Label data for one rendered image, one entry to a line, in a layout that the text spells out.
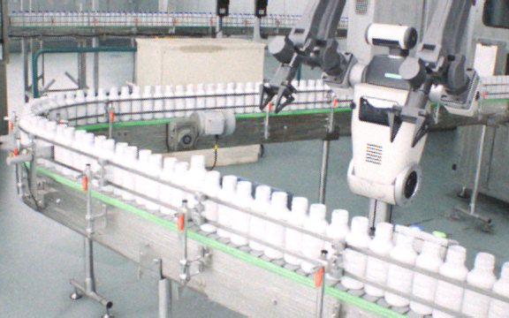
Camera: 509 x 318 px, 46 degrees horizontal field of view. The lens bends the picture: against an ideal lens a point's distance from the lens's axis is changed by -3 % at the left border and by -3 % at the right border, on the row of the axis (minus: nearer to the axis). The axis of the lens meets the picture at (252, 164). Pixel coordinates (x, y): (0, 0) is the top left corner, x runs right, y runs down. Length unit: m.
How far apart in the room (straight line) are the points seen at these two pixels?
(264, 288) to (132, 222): 0.53
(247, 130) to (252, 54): 2.64
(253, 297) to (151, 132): 1.72
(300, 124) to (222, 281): 2.06
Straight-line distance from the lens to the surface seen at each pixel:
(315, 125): 3.71
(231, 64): 5.94
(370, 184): 2.10
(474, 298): 1.33
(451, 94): 1.97
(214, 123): 3.16
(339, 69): 2.16
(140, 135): 3.19
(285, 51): 1.92
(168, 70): 5.67
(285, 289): 1.56
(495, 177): 5.44
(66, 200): 2.25
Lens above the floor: 1.65
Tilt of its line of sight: 15 degrees down
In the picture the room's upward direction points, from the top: 3 degrees clockwise
